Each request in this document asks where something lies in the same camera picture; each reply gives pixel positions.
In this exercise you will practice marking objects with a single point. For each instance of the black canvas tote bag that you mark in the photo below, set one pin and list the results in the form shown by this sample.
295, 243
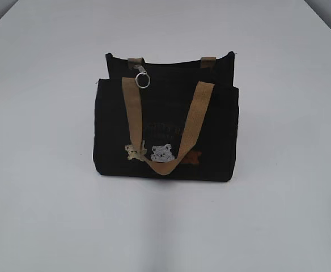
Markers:
190, 113

